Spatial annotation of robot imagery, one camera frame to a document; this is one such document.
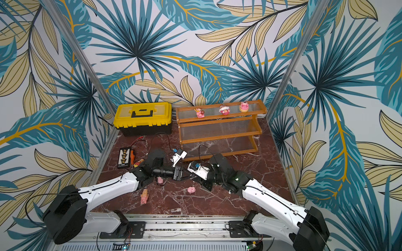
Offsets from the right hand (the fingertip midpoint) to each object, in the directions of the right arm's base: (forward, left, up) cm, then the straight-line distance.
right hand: (195, 175), depth 74 cm
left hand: (-2, +1, +1) cm, 3 cm away
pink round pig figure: (+31, -27, +15) cm, 44 cm away
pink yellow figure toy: (+26, -3, +16) cm, 31 cm away
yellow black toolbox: (+38, +32, 0) cm, 50 cm away
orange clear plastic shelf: (+42, -24, -16) cm, 51 cm away
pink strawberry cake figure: (+28, -16, +16) cm, 36 cm away
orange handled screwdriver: (+19, +39, -13) cm, 45 cm away
